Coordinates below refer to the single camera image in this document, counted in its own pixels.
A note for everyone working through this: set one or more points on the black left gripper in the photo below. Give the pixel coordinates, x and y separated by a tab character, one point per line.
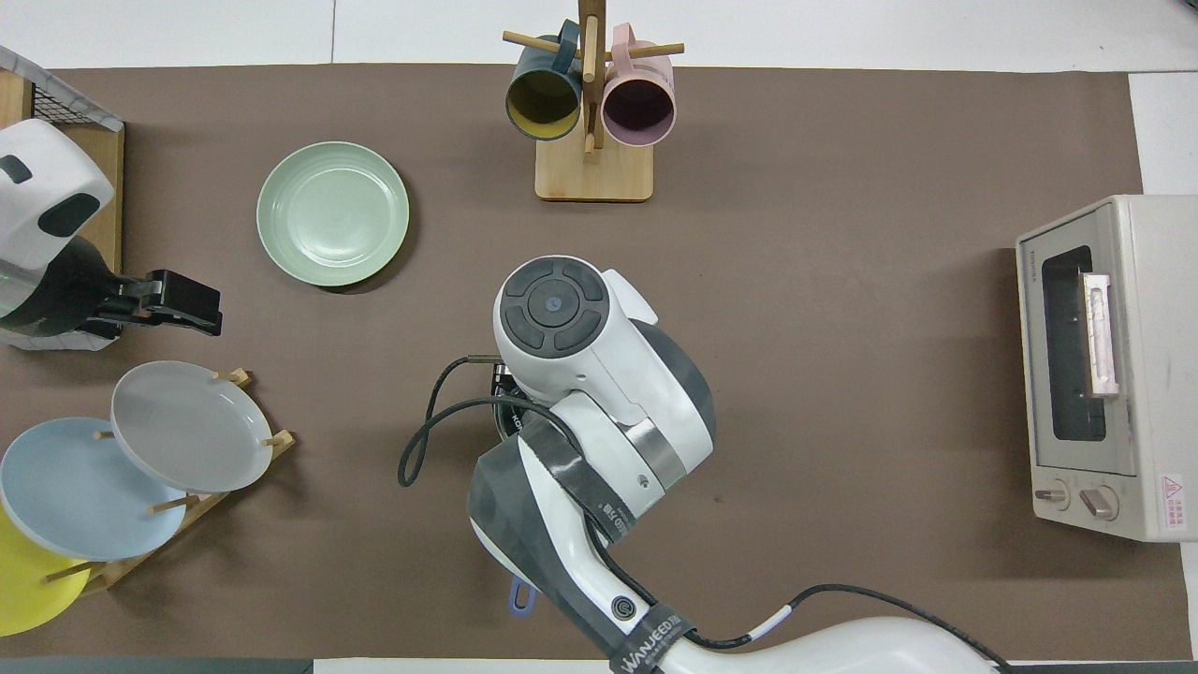
65	300

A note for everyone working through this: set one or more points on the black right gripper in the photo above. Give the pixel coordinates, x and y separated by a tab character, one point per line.
504	379

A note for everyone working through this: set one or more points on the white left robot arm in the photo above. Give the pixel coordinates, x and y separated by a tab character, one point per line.
47	168

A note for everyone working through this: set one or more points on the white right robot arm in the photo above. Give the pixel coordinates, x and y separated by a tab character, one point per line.
580	374

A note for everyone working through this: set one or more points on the grey plate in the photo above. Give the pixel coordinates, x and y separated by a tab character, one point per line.
192	426

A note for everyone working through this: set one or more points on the light green plate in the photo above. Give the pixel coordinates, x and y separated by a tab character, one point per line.
332	215

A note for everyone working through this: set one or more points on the light blue plate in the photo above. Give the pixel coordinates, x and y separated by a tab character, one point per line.
65	496

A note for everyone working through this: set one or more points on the wooden plate rack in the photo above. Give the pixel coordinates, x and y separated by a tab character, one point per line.
112	574

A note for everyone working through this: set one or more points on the yellow plate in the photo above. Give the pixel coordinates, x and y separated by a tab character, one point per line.
28	590

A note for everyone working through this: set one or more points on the marbled white sheet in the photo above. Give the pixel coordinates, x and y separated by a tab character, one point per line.
75	344
65	89

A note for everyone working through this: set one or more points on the wooden storage box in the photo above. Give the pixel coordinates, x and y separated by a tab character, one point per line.
101	187

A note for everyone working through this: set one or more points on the wooden mug tree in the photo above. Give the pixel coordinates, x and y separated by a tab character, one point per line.
594	173

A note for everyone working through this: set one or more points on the dark teal mug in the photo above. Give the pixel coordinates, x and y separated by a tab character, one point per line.
543	98

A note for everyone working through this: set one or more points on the pink mug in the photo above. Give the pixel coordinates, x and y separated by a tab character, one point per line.
638	108

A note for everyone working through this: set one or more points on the brown table mat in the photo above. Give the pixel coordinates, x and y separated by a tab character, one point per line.
842	468

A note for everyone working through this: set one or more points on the beige toaster oven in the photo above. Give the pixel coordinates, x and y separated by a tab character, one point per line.
1161	374

